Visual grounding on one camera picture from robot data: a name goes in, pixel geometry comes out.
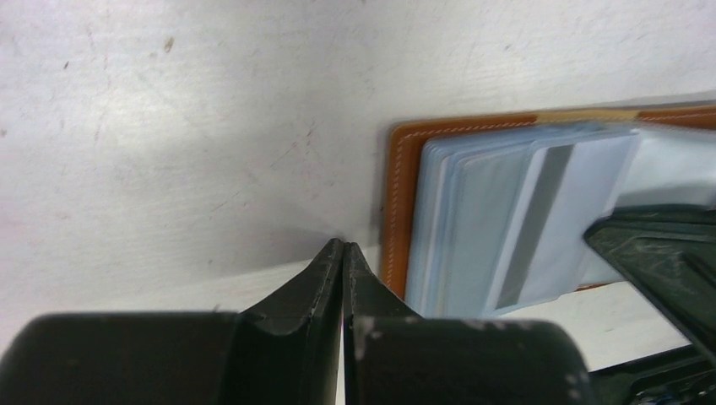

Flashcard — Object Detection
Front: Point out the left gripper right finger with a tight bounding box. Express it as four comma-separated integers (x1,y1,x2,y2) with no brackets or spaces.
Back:
342,242,596,404

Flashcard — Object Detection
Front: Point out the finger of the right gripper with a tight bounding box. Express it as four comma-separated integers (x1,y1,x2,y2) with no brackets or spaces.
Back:
583,205,715,363

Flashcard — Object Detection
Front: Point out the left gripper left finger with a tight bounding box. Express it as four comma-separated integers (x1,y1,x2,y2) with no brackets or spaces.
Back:
1,239,344,404

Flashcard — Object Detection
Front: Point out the brown leather card holder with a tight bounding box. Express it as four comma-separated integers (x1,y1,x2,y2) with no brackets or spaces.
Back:
381,105,715,318

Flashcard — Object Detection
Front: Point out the white card magnetic stripe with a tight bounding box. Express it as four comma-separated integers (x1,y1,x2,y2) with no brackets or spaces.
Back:
482,131,641,316

